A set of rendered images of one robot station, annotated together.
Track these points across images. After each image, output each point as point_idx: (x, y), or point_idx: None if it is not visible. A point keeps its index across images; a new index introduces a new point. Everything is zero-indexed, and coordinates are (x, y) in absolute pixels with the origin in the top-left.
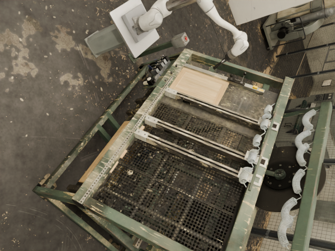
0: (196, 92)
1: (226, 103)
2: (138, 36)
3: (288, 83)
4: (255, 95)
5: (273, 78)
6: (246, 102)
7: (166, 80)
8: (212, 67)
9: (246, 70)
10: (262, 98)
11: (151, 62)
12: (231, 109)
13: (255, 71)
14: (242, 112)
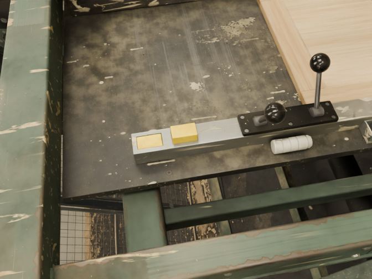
0: (366, 4)
1: (243, 29)
2: None
3: (4, 232)
4: (160, 123)
5: (118, 262)
6: (179, 68)
7: None
8: None
9: (304, 224)
10: (125, 123)
11: None
12: (209, 20)
13: (248, 257)
14: (169, 28)
